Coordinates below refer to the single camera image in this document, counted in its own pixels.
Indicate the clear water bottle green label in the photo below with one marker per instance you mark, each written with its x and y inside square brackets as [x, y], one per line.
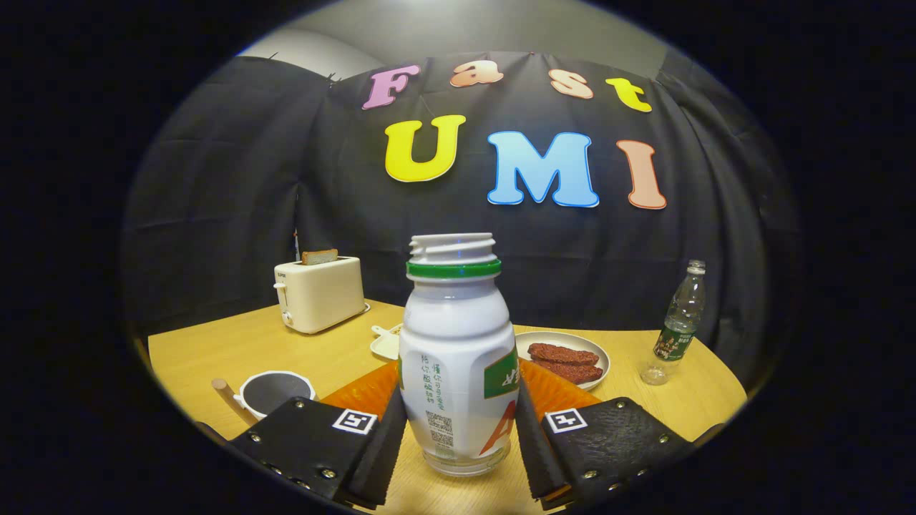
[676, 336]

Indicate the black backdrop cloth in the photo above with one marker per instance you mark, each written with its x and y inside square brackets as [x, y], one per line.
[286, 179]

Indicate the white divided dish with seeds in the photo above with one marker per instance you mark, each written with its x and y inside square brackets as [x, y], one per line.
[386, 347]

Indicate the toast slice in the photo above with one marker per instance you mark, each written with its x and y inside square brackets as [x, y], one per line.
[320, 257]

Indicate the round beige plate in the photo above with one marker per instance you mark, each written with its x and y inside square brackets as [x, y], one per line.
[565, 337]

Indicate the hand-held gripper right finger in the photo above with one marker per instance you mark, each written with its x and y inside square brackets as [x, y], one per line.
[533, 450]

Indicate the reddish brown meat slice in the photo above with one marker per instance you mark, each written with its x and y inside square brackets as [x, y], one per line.
[572, 373]
[562, 353]

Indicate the wooden table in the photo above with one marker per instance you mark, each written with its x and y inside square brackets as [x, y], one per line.
[343, 350]

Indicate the cream toaster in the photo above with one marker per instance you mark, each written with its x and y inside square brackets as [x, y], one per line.
[322, 293]

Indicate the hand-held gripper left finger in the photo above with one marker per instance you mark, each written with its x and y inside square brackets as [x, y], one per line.
[379, 450]

